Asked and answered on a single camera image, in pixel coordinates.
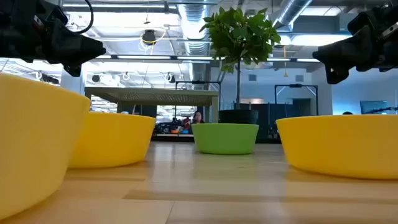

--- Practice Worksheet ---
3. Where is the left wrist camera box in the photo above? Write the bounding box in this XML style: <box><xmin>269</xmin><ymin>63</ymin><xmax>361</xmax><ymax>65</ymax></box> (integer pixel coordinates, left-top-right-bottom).
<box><xmin>30</xmin><ymin>0</ymin><xmax>69</xmax><ymax>30</ymax></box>

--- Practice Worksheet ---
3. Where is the silver ceiling air duct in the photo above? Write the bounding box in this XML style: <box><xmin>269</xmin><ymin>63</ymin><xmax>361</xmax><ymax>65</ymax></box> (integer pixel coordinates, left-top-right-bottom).
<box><xmin>178</xmin><ymin>0</ymin><xmax>213</xmax><ymax>82</ymax></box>
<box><xmin>269</xmin><ymin>0</ymin><xmax>313</xmax><ymax>29</ymax></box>

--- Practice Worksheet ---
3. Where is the background computer monitor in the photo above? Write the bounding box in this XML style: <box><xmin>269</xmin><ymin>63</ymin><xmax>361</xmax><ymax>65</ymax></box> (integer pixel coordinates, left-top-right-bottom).
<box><xmin>359</xmin><ymin>100</ymin><xmax>389</xmax><ymax>115</ymax></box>

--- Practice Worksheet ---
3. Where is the ceiling strip light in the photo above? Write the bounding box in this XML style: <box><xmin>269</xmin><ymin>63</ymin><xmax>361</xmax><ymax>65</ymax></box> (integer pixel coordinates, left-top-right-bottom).
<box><xmin>267</xmin><ymin>57</ymin><xmax>321</xmax><ymax>63</ymax></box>
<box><xmin>96</xmin><ymin>55</ymin><xmax>215</xmax><ymax>60</ymax></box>

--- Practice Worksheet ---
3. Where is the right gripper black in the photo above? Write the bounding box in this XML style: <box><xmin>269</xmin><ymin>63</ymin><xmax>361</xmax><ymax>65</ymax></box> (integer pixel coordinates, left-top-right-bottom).
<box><xmin>312</xmin><ymin>26</ymin><xmax>398</xmax><ymax>85</ymax></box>

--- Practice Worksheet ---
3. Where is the black ceiling-mounted device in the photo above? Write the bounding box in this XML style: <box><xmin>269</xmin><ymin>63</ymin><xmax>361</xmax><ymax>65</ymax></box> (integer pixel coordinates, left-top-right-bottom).
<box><xmin>142</xmin><ymin>29</ymin><xmax>157</xmax><ymax>46</ymax></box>

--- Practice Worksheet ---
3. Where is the black aluminium table frame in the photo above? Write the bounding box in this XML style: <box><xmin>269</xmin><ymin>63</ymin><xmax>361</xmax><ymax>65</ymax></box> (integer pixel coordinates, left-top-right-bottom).
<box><xmin>152</xmin><ymin>136</ymin><xmax>282</xmax><ymax>144</ymax></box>

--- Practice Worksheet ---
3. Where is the green leafy small tree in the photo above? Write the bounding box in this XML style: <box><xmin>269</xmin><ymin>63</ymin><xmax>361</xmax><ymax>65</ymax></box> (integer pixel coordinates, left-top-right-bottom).
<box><xmin>198</xmin><ymin>6</ymin><xmax>282</xmax><ymax>110</ymax></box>

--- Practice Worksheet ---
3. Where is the pale green perforated rack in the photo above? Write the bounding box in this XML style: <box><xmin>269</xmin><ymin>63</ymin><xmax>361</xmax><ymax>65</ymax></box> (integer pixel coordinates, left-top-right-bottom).
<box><xmin>84</xmin><ymin>86</ymin><xmax>220</xmax><ymax>124</ymax></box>

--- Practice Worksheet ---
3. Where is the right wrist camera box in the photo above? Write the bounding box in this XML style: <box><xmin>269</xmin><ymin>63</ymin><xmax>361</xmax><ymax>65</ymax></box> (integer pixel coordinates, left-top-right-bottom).
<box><xmin>347</xmin><ymin>4</ymin><xmax>389</xmax><ymax>35</ymax></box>

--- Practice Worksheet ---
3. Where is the yellow plastic mini bowl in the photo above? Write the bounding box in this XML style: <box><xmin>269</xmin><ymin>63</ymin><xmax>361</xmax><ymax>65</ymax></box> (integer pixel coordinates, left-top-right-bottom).
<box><xmin>0</xmin><ymin>73</ymin><xmax>91</xmax><ymax>220</ymax></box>
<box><xmin>68</xmin><ymin>111</ymin><xmax>157</xmax><ymax>169</ymax></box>
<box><xmin>275</xmin><ymin>114</ymin><xmax>398</xmax><ymax>180</ymax></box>

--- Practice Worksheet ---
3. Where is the green plastic mini bowl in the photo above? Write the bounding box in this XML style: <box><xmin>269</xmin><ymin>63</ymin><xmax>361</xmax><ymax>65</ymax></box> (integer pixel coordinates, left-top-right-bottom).
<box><xmin>191</xmin><ymin>123</ymin><xmax>260</xmax><ymax>156</ymax></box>

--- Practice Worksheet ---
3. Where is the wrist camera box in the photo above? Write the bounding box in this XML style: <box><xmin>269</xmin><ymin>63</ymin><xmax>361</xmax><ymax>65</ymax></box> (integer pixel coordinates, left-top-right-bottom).
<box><xmin>30</xmin><ymin>0</ymin><xmax>69</xmax><ymax>30</ymax></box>
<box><xmin>347</xmin><ymin>4</ymin><xmax>389</xmax><ymax>35</ymax></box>

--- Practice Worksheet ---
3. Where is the black plant pot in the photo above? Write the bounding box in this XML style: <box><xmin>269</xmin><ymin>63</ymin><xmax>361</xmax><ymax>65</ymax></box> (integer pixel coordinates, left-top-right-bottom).
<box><xmin>218</xmin><ymin>108</ymin><xmax>259</xmax><ymax>125</ymax></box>

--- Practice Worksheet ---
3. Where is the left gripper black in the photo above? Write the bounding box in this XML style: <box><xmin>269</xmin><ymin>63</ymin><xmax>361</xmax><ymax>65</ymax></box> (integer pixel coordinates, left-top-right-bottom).
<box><xmin>0</xmin><ymin>0</ymin><xmax>106</xmax><ymax>78</ymax></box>

